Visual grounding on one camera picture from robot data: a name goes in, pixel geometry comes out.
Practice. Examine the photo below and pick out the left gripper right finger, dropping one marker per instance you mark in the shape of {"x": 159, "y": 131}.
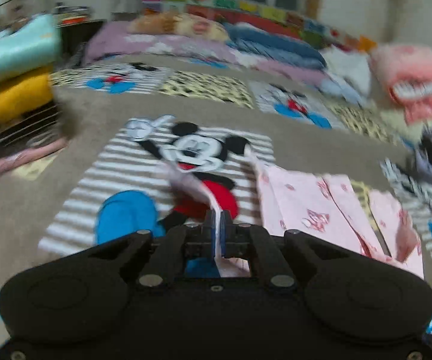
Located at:
{"x": 254, "y": 244}

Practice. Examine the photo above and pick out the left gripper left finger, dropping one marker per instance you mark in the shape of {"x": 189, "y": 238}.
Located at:
{"x": 186, "y": 252}

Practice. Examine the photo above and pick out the pink fox print garment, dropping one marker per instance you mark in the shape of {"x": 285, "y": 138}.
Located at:
{"x": 326, "y": 206}

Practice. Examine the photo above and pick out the brown Mickey Mouse blanket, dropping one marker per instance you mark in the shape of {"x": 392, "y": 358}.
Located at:
{"x": 154, "y": 143}

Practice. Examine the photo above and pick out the black striped folded garment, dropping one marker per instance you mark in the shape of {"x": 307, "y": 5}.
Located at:
{"x": 31, "y": 124}

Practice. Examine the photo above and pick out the blue folded duvet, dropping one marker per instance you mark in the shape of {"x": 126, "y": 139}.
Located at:
{"x": 252, "y": 40}

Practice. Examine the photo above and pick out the white crumpled cloth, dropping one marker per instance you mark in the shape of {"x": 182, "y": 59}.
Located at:
{"x": 352, "y": 66}

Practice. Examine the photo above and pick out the pink folded garment bottom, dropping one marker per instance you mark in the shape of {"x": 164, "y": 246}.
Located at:
{"x": 30, "y": 155}

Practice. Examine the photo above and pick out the purple floral bedsheet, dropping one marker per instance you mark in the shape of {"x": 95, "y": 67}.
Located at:
{"x": 113, "y": 39}

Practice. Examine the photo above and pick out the orange cartoon pillow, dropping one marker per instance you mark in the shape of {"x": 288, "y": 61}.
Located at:
{"x": 181, "y": 24}

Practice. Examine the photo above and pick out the yellow folded knit garment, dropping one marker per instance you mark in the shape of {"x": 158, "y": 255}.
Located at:
{"x": 23, "y": 94}

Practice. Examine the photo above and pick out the pink folded quilt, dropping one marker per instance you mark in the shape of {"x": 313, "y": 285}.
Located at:
{"x": 405, "y": 75}

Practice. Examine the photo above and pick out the teal folded blanket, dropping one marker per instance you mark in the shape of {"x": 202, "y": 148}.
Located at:
{"x": 35, "y": 45}

